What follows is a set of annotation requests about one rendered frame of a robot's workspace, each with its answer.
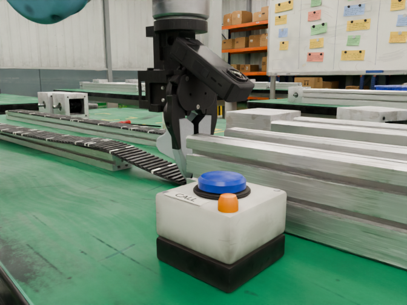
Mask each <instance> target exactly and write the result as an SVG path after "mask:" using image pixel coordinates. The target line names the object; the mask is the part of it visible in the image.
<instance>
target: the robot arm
mask: <svg viewBox="0 0 407 305"><path fill-rule="evenodd" d="M90 1H91V0H7V2H8V3H9V4H10V5H11V6H12V8H13V9H14V10H15V11H17V12H18V13H19V14H20V15H21V16H23V17H24V18H26V19H28V20H30V21H32V22H35V23H38V24H55V23H57V22H60V21H62V20H64V19H66V18H67V17H69V16H71V15H74V14H76V13H78V12H80V11H81V10H82V9H83V8H84V7H85V5H86V4H87V3H88V2H90ZM152 17H153V18H154V19H155V20H156V21H154V26H149V27H145V29H146V37H148V38H153V57H154V68H147V70H146V71H137V75H138V90H139V108H143V109H148V111H150V112H157V113H160V112H164V122H165V126H166V132H165V134H163V135H161V136H159V137H158V138H157V141H156V145H157V148H158V150H159V151H160V152H161V153H163V154H165V155H166V156H168V157H170V158H172V159H173V160H175V161H176V163H177V167H178V168H179V171H180V173H181V174H182V175H183V177H184V179H185V180H186V179H187V178H191V179H192V178H193V174H192V173H189V172H187V160H186V154H193V149H190V148H186V137H187V135H191V134H198V133H202V134H211V135H214V131H215V127H216V123H217V95H218V96H219V97H220V98H222V99H223V100H224V101H226V102H241V101H246V100H247V98H248V96H249V95H250V93H251V92H252V90H253V88H254V86H255V84H254V83H252V82H251V81H250V80H249V79H248V78H247V77H246V76H245V75H244V74H243V73H241V72H240V71H239V70H237V69H235V68H233V67H232V66H231V65H230V64H228V63H227V62H225V61H224V60H223V59H222V58H221V57H219V56H218V55H217V54H216V53H214V52H213V51H211V50H210V49H209V48H208V47H206V46H205V45H204V44H203V43H201V42H200V41H199V40H197V39H196V34H204V33H208V22H207V21H206V20H207V19H208V18H209V17H210V0H152ZM141 81H145V100H142V84H141ZM193 110H195V112H196V113H197V114H196V113H194V112H192V113H191V111H193ZM185 116H187V118H185Z"/></svg>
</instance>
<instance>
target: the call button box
mask: <svg viewBox="0 0 407 305"><path fill-rule="evenodd" d="M232 194H235V195H236V197H237V199H238V201H239V210H238V211H237V212H234V213H224V212H220V211H218V209H217V203H218V199H219V197H220V195H221V194H216V193H211V192H206V191H203V190H201V189H199V188H198V181H196V182H193V183H189V184H187V185H183V186H179V187H177V188H173V189H169V190H167V191H162V192H160V193H158V194H156V230H157V234H158V235H159V237H158V238H157V239H156V248H157V258H158V259H159V260H161V261H163V262H165V263H167V264H169V265H171V266H173V267H175V268H177V269H179V270H182V271H184V272H186V273H188V274H190V275H192V276H194V277H196V278H198V279H200V280H202V281H204V282H206V283H208V284H210V285H212V286H214V287H216V288H218V289H220V290H222V291H224V292H226V293H231V292H232V291H234V290H235V289H237V288H238V287H239V286H241V285H243V284H244V283H245V282H247V281H248V280H249V279H251V278H253V277H254V276H255V275H257V274H258V273H259V272H261V271H262V270H264V269H265V268H266V267H268V266H269V265H271V264H272V263H274V262H275V261H277V260H278V259H279V258H281V257H282V256H283V255H284V253H285V235H284V234H283V232H284V230H285V219H286V192H285V191H283V190H280V189H274V188H269V187H266V186H261V185H256V184H253V183H248V182H247V186H246V188H245V189H244V190H243V191H240V192H235V193H232Z"/></svg>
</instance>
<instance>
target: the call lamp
mask: <svg viewBox="0 0 407 305"><path fill-rule="evenodd" d="M217 209H218V211H220V212H224V213H234V212H237V211H238V210H239V201H238V199H237V197H236V195H235V194H232V193H224V194H221V195H220V197H219V199H218V203H217Z"/></svg>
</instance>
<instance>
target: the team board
mask: <svg viewBox="0 0 407 305"><path fill-rule="evenodd" d="M266 75H267V76H271V81H270V99H275V90H276V76H312V75H407V0H269V11H268V46H267V65H266Z"/></svg>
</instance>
